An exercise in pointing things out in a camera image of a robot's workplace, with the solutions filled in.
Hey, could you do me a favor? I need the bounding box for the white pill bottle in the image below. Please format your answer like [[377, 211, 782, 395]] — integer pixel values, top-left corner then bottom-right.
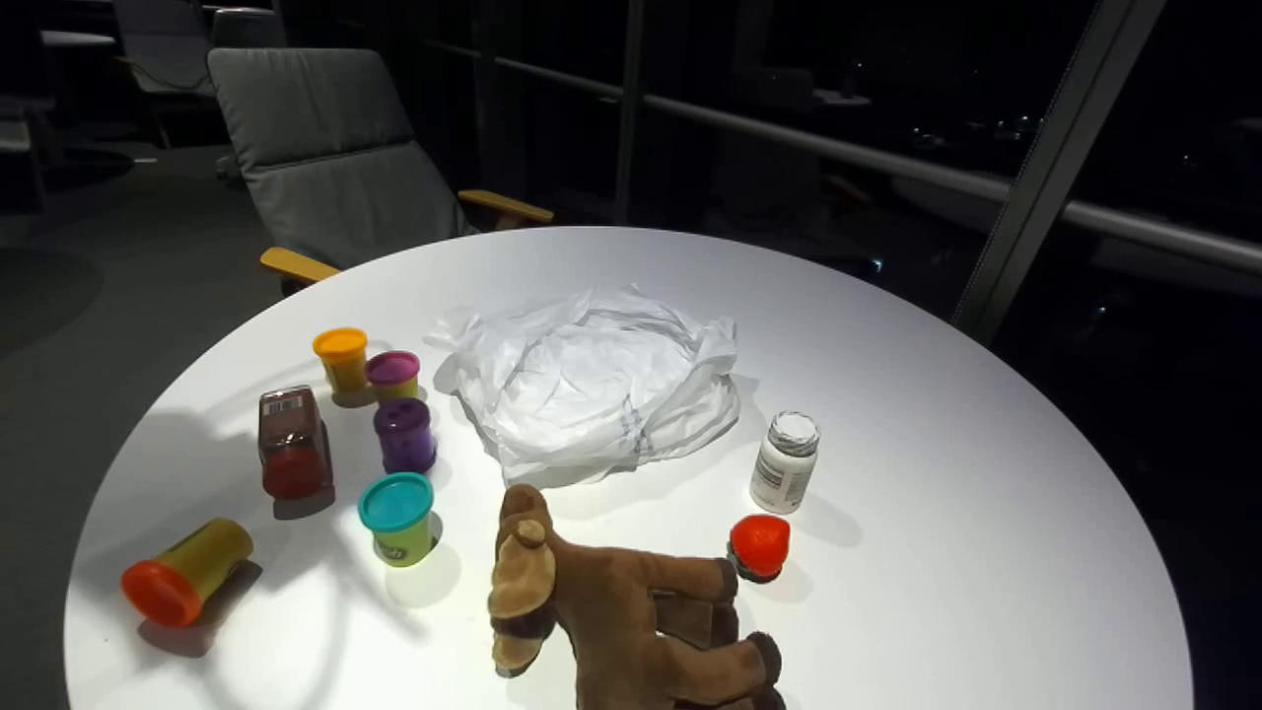
[[747, 409, 818, 513]]

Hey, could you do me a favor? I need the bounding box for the small red lid container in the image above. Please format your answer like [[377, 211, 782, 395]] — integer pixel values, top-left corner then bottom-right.
[[729, 513, 792, 584]]

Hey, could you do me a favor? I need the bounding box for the purple playdough tub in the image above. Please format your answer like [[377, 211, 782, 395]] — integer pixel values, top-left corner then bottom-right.
[[374, 398, 436, 475]]

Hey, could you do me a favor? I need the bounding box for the magenta lid playdough tub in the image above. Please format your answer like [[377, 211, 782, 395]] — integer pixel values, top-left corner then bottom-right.
[[368, 350, 420, 402]]

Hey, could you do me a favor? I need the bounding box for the teal lid playdough tub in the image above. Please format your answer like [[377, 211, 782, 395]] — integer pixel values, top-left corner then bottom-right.
[[357, 475, 432, 567]]

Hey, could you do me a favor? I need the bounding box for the orange lid playdough tub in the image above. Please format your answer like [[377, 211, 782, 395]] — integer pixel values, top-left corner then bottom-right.
[[311, 328, 371, 407]]

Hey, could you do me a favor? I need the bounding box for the white plastic bag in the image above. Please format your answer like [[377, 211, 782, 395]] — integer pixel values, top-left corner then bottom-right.
[[432, 287, 741, 488]]

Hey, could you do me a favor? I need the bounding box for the red lid spice jar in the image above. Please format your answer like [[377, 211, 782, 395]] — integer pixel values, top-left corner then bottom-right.
[[256, 388, 335, 504]]

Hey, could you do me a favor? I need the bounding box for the grey lounge chair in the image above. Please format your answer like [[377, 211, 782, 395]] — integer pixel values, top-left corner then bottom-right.
[[207, 48, 553, 287]]

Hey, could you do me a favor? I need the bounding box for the metal window railing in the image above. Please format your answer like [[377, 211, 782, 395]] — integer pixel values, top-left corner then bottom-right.
[[428, 45, 1262, 271]]

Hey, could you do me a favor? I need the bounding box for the lying red lid yellow tub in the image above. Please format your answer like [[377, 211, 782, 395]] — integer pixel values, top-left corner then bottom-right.
[[123, 516, 251, 626]]

